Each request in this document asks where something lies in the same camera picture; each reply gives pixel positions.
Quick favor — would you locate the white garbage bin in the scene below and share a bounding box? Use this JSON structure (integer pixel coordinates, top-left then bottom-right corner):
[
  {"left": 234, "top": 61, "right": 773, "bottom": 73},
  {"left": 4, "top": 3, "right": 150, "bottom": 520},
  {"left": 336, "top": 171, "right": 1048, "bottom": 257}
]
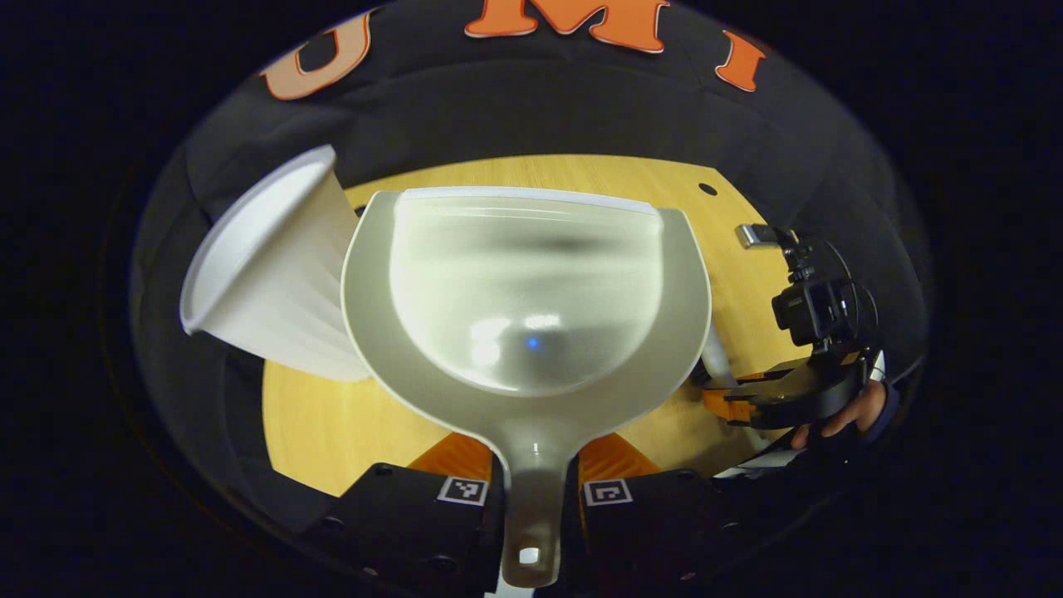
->
[{"left": 179, "top": 145, "right": 372, "bottom": 384}]

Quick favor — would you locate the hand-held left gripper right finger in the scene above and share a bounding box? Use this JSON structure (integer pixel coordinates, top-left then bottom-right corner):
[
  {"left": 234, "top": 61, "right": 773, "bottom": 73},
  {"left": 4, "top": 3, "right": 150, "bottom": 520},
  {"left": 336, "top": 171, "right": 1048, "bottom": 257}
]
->
[{"left": 568, "top": 431, "right": 775, "bottom": 592}]

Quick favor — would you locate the grey-white dustpan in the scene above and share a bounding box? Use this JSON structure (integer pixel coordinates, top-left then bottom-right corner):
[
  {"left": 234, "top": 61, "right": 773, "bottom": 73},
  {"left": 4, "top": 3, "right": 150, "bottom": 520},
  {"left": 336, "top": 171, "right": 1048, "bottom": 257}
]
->
[{"left": 340, "top": 186, "right": 713, "bottom": 591}]

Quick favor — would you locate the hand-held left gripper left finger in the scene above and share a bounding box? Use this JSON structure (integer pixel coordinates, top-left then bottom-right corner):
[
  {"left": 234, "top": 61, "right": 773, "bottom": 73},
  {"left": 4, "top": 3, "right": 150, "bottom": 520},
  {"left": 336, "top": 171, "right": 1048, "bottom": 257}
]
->
[{"left": 301, "top": 431, "right": 507, "bottom": 597}]

